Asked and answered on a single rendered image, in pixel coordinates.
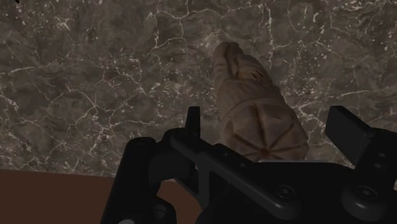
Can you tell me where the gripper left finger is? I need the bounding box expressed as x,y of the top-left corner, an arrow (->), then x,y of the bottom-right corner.
100,106 -> 303,224

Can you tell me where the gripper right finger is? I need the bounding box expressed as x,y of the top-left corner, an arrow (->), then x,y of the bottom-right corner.
324,105 -> 397,222

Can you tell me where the tan carved figure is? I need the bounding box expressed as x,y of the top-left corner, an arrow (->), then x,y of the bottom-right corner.
211,41 -> 310,163

